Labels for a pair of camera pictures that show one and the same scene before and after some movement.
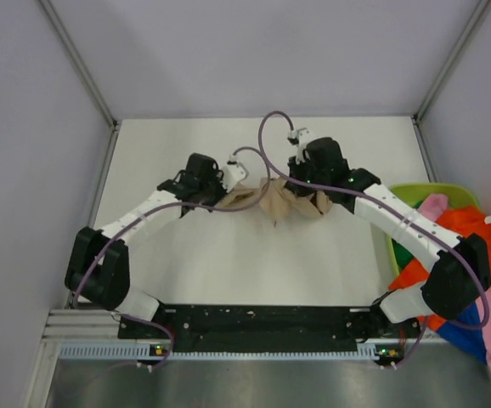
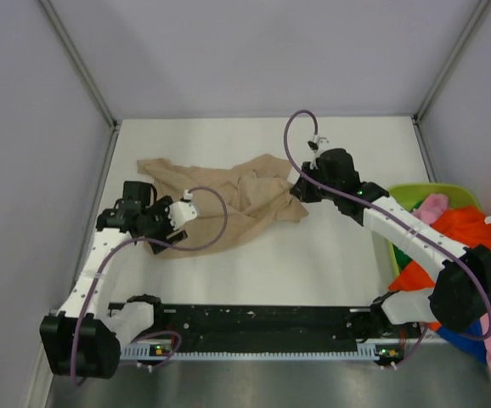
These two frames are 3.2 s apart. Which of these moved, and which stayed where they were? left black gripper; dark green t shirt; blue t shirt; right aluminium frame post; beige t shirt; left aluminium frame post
Moved: left black gripper; beige t shirt
Stayed: right aluminium frame post; dark green t shirt; blue t shirt; left aluminium frame post
